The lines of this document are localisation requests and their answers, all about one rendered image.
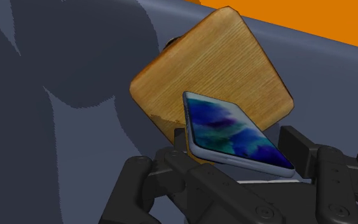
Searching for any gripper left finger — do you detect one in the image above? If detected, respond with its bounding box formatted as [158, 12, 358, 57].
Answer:
[98, 127, 287, 224]

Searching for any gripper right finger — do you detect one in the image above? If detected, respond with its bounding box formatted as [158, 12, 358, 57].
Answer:
[277, 125, 358, 224]

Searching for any smartphone with blue watercolour screen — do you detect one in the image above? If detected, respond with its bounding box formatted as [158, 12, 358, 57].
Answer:
[182, 90, 296, 179]

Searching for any grey-blue sofa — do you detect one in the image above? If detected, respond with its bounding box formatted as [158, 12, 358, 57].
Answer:
[0, 0, 358, 224]

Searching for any square wooden board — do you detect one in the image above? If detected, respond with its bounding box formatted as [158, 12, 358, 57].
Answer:
[128, 6, 295, 165]

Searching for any small dark round object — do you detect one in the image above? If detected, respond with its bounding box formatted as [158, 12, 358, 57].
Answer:
[163, 36, 182, 50]

